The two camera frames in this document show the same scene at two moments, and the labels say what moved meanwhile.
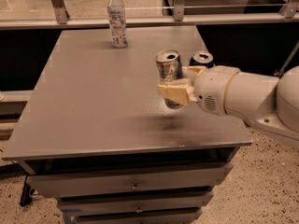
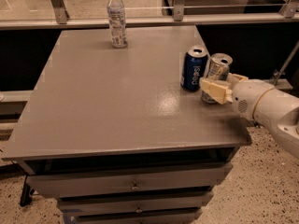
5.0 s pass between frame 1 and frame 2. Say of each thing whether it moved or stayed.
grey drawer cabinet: stayed
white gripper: moved
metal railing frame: stayed
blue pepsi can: moved
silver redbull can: moved
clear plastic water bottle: stayed
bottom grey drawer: stayed
